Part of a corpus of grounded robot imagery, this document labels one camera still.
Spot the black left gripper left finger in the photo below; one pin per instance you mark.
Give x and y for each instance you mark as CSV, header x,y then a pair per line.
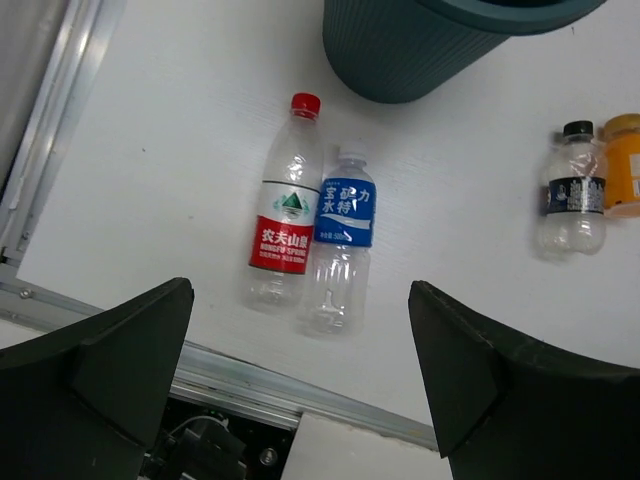
x,y
86,401

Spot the red label water bottle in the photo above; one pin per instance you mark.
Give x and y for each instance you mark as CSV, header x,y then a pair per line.
x,y
286,208

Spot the small black cap bottle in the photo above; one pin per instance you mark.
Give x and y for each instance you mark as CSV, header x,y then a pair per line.
x,y
574,187

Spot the dark teal plastic bin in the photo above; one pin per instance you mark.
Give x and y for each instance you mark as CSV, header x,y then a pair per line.
x,y
395,52

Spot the blue label water bottle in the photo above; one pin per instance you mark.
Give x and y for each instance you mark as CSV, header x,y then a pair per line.
x,y
335,290

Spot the orange juice bottle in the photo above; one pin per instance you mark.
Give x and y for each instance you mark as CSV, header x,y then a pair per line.
x,y
621,139

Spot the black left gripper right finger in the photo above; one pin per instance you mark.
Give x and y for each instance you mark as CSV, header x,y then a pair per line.
x,y
505,405

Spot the left robot arm base mount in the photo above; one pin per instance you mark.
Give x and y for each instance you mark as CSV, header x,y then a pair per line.
x,y
200,442

